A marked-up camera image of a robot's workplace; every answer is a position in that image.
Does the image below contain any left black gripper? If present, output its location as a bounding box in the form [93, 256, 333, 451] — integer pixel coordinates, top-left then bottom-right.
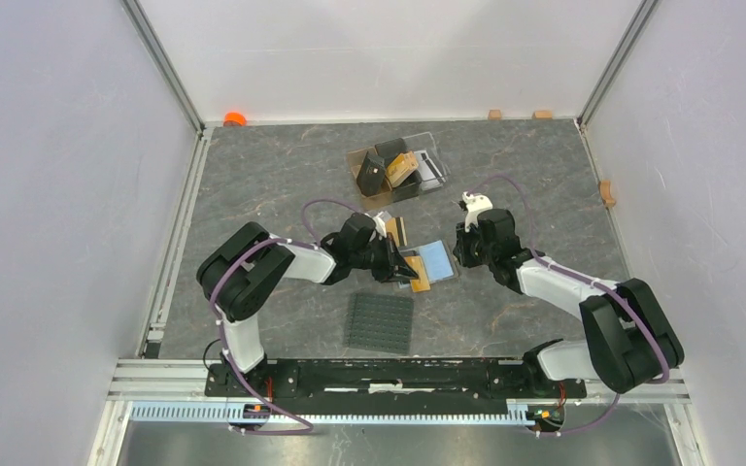
[350, 232, 418, 283]

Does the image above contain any grey blue card holder wallet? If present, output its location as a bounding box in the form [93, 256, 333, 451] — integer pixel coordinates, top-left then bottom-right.
[399, 240, 459, 284]

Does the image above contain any clear card stand tray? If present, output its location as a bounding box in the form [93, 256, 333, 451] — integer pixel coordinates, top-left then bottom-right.
[403, 132, 450, 194]

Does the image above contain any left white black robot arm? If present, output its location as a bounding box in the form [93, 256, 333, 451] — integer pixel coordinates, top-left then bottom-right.
[196, 214, 420, 396]

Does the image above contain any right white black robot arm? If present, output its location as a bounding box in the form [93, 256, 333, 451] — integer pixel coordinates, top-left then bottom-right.
[454, 209, 685, 396]

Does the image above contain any white striped card stack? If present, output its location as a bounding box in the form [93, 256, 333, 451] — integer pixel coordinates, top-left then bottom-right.
[414, 150, 444, 190]

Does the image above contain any gold card stack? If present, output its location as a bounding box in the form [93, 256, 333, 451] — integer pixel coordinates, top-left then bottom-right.
[386, 150, 418, 188]

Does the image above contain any dark grey studded baseplate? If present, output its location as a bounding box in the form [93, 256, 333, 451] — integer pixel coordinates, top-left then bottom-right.
[344, 292, 414, 355]

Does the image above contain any curved wooden piece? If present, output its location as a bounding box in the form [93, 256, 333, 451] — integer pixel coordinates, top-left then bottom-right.
[598, 180, 617, 209]

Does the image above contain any right small wooden block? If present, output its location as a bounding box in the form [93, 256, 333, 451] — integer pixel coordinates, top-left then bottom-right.
[532, 110, 554, 119]

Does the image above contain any orange round cap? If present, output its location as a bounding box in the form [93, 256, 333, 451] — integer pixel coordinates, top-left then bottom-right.
[222, 112, 247, 127]

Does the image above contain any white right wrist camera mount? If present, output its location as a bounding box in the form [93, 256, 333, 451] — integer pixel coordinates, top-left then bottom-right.
[461, 191, 493, 232]

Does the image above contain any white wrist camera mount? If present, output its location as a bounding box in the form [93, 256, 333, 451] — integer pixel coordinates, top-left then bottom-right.
[373, 211, 407, 248]
[461, 191, 493, 232]

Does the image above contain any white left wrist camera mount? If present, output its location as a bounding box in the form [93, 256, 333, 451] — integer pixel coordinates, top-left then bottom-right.
[373, 211, 407, 248]

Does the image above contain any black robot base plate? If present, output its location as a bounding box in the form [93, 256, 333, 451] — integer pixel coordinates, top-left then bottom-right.
[205, 357, 588, 416]

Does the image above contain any slotted cable duct strip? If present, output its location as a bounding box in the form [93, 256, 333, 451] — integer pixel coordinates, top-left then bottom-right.
[129, 401, 534, 427]

